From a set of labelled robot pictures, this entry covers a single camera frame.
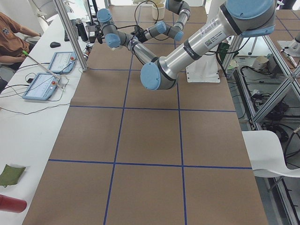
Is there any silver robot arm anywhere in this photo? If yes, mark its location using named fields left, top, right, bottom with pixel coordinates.
left=97, top=0, right=277, bottom=90
left=133, top=0, right=191, bottom=43

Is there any cream plastic bin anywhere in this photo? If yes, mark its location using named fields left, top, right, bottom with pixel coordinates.
left=152, top=2, right=165, bottom=21

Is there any far blue teach pendant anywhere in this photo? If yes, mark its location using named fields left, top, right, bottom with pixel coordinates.
left=48, top=52, right=77, bottom=74

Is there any blue teach pendant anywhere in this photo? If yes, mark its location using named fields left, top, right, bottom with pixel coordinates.
left=48, top=52, right=77, bottom=74
left=22, top=73, right=59, bottom=101

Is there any black water bottle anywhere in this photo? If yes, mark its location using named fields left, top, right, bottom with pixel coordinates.
left=76, top=21, right=88, bottom=42

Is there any near blue teach pendant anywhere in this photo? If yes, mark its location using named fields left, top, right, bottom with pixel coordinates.
left=22, top=73, right=59, bottom=101

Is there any black computer mouse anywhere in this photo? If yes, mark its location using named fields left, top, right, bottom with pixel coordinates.
left=50, top=42, right=61, bottom=48

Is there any white plastic chair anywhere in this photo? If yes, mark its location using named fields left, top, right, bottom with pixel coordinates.
left=242, top=130, right=300, bottom=178

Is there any metal stick green tip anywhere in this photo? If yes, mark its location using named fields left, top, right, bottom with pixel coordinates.
left=22, top=50, right=60, bottom=79

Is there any person in brown shirt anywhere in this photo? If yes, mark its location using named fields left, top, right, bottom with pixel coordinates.
left=0, top=13, right=41, bottom=70

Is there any green cloth pouch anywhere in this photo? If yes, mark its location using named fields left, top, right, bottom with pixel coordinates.
left=0, top=165, right=26, bottom=187

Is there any red cylinder bottle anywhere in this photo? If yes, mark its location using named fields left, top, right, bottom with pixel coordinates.
left=0, top=195, right=27, bottom=213

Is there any white camera stand pedestal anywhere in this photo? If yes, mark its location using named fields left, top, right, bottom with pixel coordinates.
left=186, top=0, right=225, bottom=83

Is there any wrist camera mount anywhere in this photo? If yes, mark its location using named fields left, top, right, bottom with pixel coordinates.
left=131, top=26, right=145, bottom=42
left=95, top=25, right=104, bottom=44

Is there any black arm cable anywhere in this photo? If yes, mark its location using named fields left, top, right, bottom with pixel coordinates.
left=133, top=0, right=165, bottom=29

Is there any aluminium frame post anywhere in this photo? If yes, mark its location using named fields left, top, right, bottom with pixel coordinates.
left=53, top=0, right=87, bottom=72

